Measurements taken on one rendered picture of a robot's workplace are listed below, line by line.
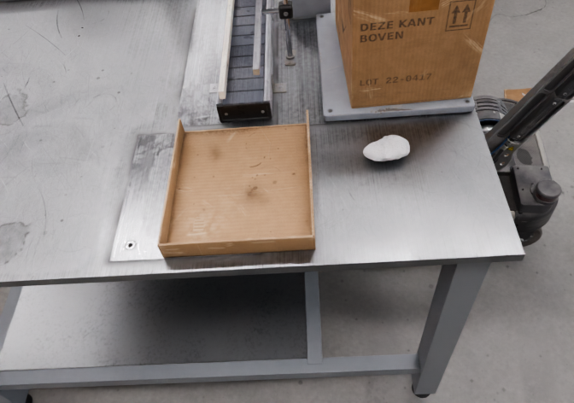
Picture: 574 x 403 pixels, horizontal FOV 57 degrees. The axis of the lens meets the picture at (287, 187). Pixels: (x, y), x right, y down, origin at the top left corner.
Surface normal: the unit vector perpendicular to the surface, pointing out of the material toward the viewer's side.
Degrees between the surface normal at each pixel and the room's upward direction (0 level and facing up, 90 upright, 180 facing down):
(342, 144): 0
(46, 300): 0
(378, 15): 90
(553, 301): 0
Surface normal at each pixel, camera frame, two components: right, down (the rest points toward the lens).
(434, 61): 0.05, 0.77
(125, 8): -0.08, -0.63
